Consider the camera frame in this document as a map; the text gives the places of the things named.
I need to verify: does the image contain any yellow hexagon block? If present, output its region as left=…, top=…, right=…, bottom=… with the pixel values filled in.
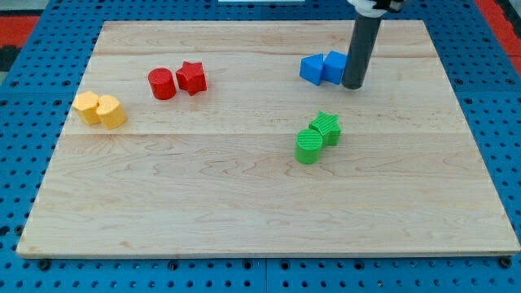
left=72, top=91, right=101, bottom=125

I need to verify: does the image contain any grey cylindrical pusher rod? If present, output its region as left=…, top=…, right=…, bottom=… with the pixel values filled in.
left=341, top=14, right=382, bottom=90

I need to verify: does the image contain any blue cube block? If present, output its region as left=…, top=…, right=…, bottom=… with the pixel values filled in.
left=321, top=50, right=347, bottom=85

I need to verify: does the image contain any light wooden board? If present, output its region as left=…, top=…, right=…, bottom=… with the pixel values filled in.
left=17, top=20, right=520, bottom=259

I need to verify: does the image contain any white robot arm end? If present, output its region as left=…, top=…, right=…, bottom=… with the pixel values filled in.
left=347, top=0, right=410, bottom=18

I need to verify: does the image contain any green star block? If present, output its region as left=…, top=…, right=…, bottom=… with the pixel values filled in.
left=309, top=112, right=341, bottom=147

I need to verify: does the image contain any red cylinder block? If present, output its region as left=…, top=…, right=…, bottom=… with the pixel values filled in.
left=147, top=68, right=177, bottom=100

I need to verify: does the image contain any red star block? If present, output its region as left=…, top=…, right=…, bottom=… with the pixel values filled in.
left=176, top=61, right=208, bottom=96

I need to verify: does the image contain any green cylinder block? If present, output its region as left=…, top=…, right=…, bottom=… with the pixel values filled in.
left=295, top=129, right=323, bottom=164

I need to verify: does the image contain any yellow heart block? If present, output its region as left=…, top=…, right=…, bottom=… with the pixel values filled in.
left=96, top=95, right=127, bottom=129

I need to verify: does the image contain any blue triangular block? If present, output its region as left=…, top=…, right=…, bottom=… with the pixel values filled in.
left=300, top=54, right=324, bottom=85

